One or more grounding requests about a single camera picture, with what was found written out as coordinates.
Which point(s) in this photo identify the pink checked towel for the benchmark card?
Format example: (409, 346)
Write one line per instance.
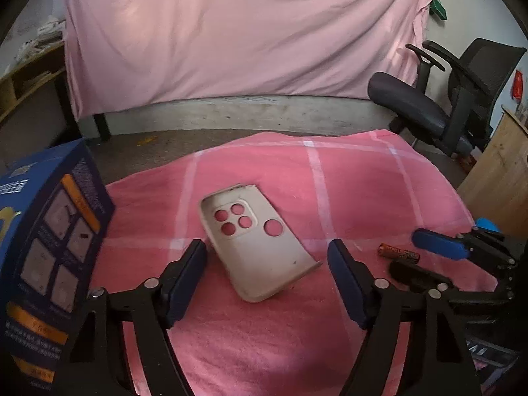
(288, 181)

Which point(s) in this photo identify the blue cardboard box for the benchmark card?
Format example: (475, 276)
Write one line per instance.
(45, 255)

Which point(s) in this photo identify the pink hanging sheet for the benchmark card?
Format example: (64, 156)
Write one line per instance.
(247, 37)

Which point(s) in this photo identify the brown battery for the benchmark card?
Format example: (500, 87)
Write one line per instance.
(399, 252)

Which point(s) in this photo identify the stack of papers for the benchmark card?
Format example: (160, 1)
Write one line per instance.
(41, 35)

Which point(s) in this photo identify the red hanging bag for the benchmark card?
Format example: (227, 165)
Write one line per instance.
(517, 84)

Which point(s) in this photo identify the beige phone case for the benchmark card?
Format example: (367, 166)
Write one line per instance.
(255, 239)

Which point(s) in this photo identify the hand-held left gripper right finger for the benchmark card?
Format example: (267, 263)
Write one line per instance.
(348, 284)

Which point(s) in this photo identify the light wooden cabinet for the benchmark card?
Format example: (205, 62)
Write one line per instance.
(499, 165)

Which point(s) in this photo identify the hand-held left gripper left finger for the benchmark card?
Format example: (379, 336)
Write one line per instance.
(185, 284)

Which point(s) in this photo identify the wooden desk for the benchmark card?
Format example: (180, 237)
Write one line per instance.
(33, 86)

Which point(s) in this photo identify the green hanging tag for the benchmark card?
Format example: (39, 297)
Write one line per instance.
(438, 7)

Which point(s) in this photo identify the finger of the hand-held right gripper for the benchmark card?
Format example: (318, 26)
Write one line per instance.
(420, 274)
(439, 244)

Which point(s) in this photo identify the black office chair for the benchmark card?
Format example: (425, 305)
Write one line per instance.
(445, 103)

